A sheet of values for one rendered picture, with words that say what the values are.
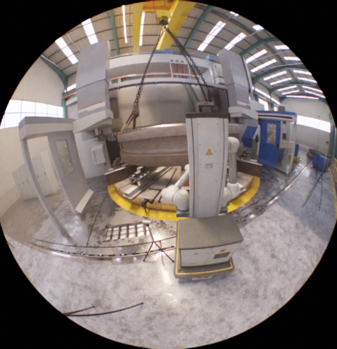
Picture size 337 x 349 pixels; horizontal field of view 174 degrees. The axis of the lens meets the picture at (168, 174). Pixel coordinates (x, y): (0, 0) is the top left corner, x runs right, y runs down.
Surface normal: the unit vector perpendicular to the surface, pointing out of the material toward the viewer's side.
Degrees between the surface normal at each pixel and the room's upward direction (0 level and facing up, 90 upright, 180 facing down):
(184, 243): 0
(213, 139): 90
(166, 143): 90
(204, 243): 0
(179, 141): 90
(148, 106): 90
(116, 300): 0
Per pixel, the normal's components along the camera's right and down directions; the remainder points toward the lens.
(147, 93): 0.23, 0.37
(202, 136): -0.09, 0.41
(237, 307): -0.11, -0.91
